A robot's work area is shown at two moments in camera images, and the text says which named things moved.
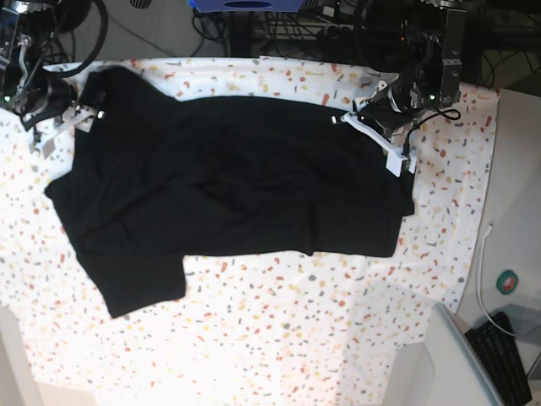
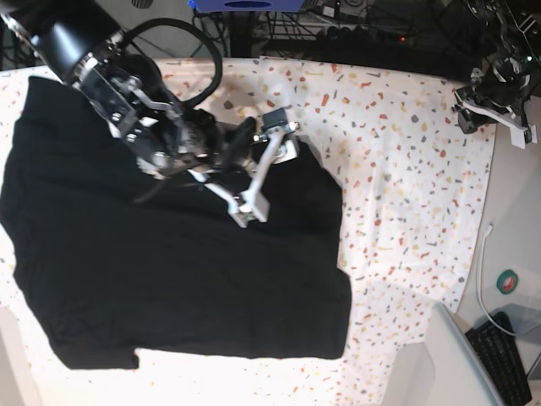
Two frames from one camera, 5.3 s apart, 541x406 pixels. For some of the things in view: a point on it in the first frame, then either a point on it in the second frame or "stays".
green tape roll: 506,282 stays
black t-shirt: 154,177 -> 112,260
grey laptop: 460,378 stays
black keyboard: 501,359 stays
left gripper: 46,97 -> 195,141
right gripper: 390,109 -> 497,96
